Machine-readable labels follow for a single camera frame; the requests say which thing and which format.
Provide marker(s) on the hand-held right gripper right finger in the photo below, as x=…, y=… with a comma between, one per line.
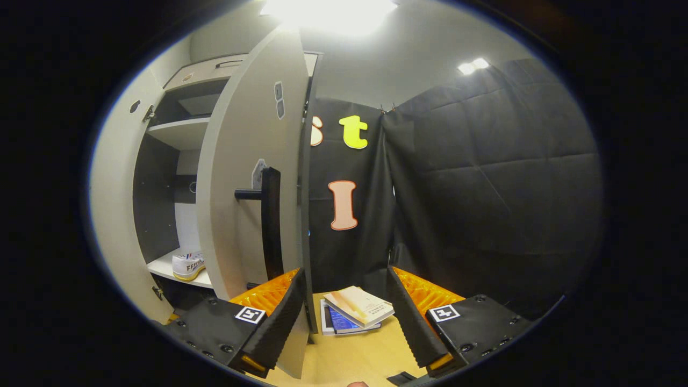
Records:
x=411, y=322

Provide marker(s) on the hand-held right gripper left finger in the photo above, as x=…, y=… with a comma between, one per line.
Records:
x=277, y=328

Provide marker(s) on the white canvas shoe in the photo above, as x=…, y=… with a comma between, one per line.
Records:
x=188, y=266

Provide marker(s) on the grey shoe cabinet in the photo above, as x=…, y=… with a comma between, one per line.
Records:
x=156, y=215

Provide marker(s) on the grey shoe cabinet door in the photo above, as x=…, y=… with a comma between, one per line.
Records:
x=115, y=188
x=236, y=161

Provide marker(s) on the grey cabinet drawer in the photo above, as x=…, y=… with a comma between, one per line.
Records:
x=199, y=72

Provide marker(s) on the white book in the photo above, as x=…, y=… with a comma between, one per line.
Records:
x=324, y=322

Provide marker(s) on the beige book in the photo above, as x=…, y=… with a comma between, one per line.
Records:
x=357, y=306

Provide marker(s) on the blue book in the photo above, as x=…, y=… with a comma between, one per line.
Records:
x=344, y=324

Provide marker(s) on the black backdrop cloth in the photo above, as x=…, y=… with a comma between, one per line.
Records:
x=484, y=188

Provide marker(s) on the small ceiling light panel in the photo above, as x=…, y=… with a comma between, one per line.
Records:
x=473, y=66

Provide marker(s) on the large ceiling light panel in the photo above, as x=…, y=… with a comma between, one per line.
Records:
x=328, y=16

